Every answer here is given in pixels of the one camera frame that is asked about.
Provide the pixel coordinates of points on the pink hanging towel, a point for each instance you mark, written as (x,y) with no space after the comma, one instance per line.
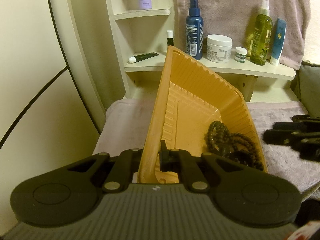
(236,19)

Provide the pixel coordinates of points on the green olive oil spray bottle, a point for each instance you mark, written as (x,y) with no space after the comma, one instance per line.
(262,35)

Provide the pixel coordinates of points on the small white cream jar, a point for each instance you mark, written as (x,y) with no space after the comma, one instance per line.
(240,54)

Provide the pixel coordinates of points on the small black white-capped stick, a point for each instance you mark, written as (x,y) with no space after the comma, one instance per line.
(170,37)

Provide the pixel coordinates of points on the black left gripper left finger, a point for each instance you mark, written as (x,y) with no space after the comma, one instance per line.
(121,173)

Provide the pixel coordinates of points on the blue and white tube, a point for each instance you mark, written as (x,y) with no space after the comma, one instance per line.
(278,43)

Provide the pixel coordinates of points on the cream wooden corner shelf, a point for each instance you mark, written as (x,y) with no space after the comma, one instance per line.
(137,32)

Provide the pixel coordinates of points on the dark blue spray bottle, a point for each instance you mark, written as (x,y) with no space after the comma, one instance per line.
(194,31)

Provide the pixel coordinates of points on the orange plastic tray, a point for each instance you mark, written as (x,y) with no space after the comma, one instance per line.
(190,97)

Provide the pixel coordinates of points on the grey-green pillow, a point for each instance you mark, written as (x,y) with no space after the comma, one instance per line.
(306,87)

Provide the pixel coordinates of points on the large white cream jar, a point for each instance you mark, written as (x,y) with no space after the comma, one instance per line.
(219,48)

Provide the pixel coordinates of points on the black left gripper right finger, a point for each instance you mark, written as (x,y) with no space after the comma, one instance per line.
(185,166)

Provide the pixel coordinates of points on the black tube with white cap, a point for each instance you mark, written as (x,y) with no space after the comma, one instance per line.
(141,57)

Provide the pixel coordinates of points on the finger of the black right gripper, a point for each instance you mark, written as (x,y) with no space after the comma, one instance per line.
(297,140)
(306,122)

